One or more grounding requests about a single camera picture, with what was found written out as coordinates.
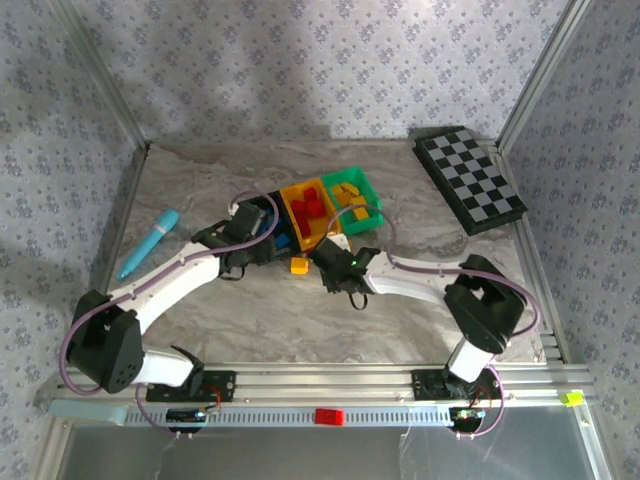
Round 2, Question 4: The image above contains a black plastic bin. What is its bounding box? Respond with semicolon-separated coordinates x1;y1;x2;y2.
239;191;304;264

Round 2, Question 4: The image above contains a green plastic bin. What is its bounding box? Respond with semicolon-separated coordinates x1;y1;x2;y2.
319;165;385;238

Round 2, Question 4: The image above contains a yellow plastic bin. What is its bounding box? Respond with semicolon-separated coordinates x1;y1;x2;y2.
277;179;347;250

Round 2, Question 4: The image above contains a light blue marker pen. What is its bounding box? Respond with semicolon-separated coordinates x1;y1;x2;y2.
116;208;180;281

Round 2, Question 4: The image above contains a black grey chessboard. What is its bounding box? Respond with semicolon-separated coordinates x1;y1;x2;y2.
412;125;530;236

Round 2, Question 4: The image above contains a small circuit board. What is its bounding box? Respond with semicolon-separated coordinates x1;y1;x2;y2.
165;399;224;434
448;405;489;432

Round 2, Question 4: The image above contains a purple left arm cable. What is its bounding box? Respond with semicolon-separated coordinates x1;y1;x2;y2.
58;189;281;441

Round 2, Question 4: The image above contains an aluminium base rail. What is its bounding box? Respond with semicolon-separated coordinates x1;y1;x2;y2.
64;363;596;404

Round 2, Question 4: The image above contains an aluminium frame side rail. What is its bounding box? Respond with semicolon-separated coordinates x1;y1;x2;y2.
94;144;151;301
494;142;571;365

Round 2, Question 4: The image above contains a red block on duct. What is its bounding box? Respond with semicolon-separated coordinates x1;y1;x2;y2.
313;407;346;428

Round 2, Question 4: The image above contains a grey slotted cable duct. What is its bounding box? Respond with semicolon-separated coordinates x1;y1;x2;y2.
122;403;451;429

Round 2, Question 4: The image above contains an aluminium frame post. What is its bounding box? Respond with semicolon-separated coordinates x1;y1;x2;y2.
49;0;152;152
496;0;595;151

